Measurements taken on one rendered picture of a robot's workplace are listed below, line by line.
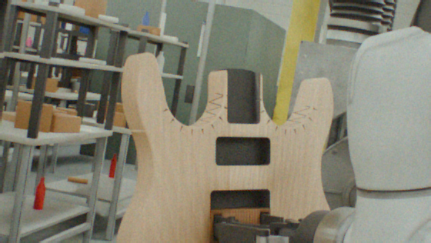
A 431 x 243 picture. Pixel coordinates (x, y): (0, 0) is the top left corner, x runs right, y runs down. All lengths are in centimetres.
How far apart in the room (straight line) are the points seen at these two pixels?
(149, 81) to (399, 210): 40
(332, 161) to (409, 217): 90
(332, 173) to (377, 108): 91
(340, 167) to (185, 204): 67
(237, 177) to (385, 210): 35
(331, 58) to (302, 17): 753
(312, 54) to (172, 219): 47
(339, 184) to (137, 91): 75
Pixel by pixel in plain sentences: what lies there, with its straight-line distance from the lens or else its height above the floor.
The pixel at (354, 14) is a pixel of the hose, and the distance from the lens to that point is 164.
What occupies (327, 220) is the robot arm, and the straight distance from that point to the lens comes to 100.
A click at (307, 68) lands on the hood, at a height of 148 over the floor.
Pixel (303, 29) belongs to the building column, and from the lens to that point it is 900.
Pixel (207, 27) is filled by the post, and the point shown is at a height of 179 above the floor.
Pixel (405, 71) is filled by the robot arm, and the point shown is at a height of 148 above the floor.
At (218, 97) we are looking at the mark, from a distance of 120.
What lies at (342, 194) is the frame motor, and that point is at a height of 125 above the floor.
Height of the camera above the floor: 145
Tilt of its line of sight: 3 degrees down
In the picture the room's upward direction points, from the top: 10 degrees clockwise
